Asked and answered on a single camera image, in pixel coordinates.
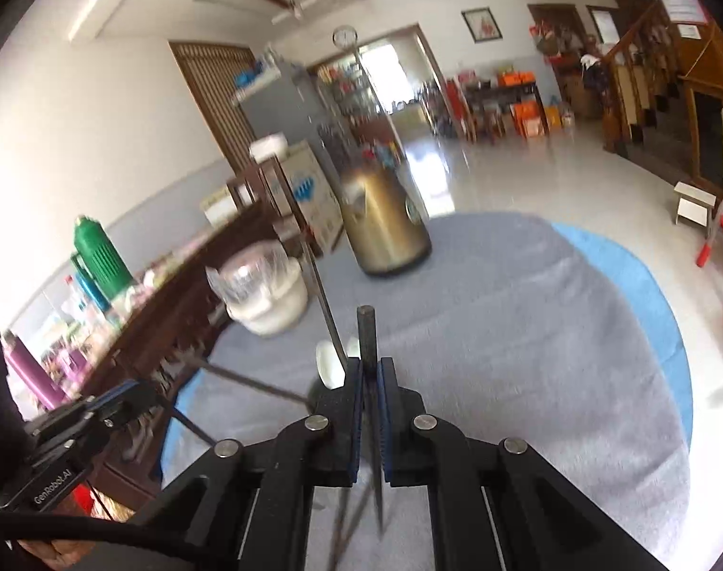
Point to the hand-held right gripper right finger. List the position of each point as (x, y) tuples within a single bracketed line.
[(388, 422)]

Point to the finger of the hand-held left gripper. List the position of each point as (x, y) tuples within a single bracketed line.
[(126, 401)]

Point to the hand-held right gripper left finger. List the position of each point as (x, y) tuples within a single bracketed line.
[(357, 422)]

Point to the white plastic spoon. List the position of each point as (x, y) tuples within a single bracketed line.
[(353, 348), (329, 366)]

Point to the purple cup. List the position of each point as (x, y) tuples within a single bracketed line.
[(73, 361)]

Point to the purple thermos flask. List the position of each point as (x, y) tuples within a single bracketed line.
[(31, 372)]

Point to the carved wooden sideboard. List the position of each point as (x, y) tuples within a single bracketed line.
[(159, 321)]

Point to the plastic bottle with blue label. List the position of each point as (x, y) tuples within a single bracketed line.
[(88, 294)]

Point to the white bowl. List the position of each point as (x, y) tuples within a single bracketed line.
[(278, 309)]

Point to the green thermos jug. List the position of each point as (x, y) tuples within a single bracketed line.
[(103, 256)]

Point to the grey table cloth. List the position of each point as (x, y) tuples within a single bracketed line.
[(516, 339)]

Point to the gold electric kettle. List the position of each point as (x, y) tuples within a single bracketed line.
[(385, 226)]

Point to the small white cabinet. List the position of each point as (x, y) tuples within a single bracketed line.
[(219, 208)]

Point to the dark wooden chair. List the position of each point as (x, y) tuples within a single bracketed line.
[(254, 184)]

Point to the blue table cover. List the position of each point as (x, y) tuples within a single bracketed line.
[(635, 285)]

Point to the white rice cooker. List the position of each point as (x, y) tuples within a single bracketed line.
[(269, 147)]

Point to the brown striped curtain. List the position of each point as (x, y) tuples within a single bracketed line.
[(213, 95)]

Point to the grey refrigerator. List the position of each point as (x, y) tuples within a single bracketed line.
[(284, 107)]

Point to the orange carton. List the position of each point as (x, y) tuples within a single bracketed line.
[(528, 120)]

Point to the shelf with bottles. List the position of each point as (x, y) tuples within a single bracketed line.
[(343, 89)]

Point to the dark wooden side table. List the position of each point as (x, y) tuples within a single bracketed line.
[(498, 95)]

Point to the flat orange box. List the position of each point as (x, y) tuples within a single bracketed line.
[(516, 78)]

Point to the white step stool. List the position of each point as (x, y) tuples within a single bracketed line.
[(694, 205)]

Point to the wooden stair railing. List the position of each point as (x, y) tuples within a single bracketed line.
[(635, 83)]

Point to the round wall clock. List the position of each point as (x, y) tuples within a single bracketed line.
[(345, 37)]

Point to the framed wall picture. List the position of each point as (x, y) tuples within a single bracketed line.
[(482, 25)]

